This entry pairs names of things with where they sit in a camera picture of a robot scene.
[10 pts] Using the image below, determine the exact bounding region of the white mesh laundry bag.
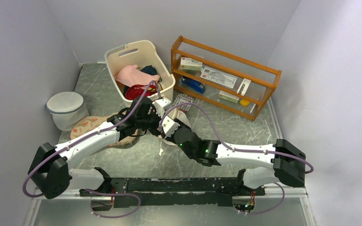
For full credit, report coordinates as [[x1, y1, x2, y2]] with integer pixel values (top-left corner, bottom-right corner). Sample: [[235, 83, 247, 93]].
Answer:
[[159, 109, 191, 146]]

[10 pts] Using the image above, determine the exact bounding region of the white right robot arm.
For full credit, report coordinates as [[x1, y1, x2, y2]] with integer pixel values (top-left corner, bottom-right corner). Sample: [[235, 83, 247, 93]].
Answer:
[[163, 123, 306, 195]]

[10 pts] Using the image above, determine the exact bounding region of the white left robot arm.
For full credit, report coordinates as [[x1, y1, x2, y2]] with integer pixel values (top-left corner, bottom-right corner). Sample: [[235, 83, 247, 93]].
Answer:
[[26, 97, 171, 199]]

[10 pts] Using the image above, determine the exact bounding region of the floral pink bra bag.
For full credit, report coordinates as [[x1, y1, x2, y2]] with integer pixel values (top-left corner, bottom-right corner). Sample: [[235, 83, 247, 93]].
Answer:
[[70, 116, 138, 149]]

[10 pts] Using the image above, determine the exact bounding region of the red garment in basket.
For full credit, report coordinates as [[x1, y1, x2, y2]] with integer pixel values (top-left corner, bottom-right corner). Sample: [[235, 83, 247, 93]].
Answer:
[[124, 84, 157, 100]]

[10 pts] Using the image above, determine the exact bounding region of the pack of coloured markers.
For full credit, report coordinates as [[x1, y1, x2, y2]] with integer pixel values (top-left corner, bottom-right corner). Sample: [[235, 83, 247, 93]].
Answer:
[[173, 93, 195, 113]]

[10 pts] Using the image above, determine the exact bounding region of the pink cloth in basket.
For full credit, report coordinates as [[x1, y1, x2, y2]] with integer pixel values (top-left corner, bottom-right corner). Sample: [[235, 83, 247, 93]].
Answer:
[[114, 65, 160, 91]]

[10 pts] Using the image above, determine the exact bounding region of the dark blue garment in basket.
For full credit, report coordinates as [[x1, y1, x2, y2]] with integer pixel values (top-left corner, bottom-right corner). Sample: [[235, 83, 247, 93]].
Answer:
[[140, 65, 158, 76]]

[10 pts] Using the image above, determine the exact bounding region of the blue stapler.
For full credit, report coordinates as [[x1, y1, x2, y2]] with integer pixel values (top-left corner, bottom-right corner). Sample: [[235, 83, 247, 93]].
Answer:
[[181, 76, 206, 94]]

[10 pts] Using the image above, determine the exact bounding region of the green white box lower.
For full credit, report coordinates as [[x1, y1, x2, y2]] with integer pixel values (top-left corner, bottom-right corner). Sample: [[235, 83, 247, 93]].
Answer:
[[218, 90, 239, 103]]

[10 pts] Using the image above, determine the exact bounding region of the green white box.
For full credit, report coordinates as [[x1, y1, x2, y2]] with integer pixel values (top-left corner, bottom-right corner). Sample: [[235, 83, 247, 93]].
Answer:
[[218, 90, 239, 103], [179, 57, 203, 71]]

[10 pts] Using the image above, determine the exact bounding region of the yellow small block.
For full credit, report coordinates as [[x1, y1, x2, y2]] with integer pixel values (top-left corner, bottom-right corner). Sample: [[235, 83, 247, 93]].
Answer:
[[239, 99, 250, 107]]

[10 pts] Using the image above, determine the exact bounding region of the green white box upper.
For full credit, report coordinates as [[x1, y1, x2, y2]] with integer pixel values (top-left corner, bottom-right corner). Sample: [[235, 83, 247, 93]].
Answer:
[[179, 57, 203, 71]]

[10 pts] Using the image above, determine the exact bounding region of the clear blister pack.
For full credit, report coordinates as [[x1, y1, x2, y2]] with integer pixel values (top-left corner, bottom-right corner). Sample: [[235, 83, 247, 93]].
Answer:
[[200, 65, 237, 89]]

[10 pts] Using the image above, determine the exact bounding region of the orange wooden shelf rack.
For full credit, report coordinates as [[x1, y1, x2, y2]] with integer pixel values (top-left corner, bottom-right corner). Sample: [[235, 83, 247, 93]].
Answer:
[[171, 36, 282, 121]]

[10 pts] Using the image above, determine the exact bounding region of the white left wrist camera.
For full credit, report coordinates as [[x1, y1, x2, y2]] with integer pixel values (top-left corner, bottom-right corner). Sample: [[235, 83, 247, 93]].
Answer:
[[153, 97, 172, 118]]

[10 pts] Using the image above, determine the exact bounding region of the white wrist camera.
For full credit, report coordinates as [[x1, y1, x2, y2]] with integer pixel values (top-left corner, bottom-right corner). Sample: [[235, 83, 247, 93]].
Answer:
[[153, 97, 172, 118], [159, 116, 180, 137]]

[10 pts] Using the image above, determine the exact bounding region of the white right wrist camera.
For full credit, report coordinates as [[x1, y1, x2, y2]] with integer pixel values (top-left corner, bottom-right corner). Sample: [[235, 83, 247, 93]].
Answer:
[[159, 116, 180, 137]]

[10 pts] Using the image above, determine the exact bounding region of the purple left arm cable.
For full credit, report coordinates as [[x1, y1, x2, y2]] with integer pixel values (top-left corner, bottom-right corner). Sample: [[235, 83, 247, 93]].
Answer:
[[22, 80, 163, 219]]

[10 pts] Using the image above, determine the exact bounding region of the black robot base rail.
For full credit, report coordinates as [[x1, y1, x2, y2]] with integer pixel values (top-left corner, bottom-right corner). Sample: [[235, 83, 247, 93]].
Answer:
[[79, 175, 265, 211]]

